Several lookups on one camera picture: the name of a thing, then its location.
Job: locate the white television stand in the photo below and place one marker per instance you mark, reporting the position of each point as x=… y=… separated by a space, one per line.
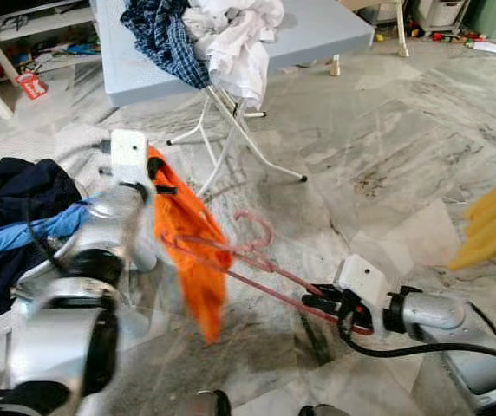
x=48 y=19

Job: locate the blue garment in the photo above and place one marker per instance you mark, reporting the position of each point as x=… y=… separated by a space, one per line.
x=14 y=243

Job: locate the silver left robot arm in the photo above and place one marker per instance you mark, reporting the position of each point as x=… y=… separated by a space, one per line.
x=57 y=329

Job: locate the blue plaid shirt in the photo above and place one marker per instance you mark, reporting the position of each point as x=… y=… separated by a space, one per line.
x=166 y=39

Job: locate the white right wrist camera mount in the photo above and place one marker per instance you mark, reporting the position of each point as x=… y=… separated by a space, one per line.
x=361 y=279

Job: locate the red can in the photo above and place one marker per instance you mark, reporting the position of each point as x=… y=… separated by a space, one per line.
x=31 y=85

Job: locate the reddish brown plastic hanger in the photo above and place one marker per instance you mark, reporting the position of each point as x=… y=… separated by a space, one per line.
x=257 y=258

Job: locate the grey folding table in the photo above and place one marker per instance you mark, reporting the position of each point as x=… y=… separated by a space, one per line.
x=317 y=35

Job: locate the yellow printed shirt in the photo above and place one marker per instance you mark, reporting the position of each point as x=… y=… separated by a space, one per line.
x=495 y=225

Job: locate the navy garment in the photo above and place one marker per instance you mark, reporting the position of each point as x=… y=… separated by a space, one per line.
x=14 y=195

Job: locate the white metal table legs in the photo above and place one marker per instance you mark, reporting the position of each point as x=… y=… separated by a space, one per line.
x=257 y=152

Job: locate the white drawer cart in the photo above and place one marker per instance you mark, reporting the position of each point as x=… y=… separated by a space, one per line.
x=443 y=10

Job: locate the orange shirt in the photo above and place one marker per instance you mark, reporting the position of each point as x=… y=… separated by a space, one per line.
x=192 y=260

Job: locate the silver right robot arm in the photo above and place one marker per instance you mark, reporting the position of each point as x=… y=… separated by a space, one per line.
x=439 y=314

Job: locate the white shirt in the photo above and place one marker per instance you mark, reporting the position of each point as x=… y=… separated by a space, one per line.
x=244 y=52

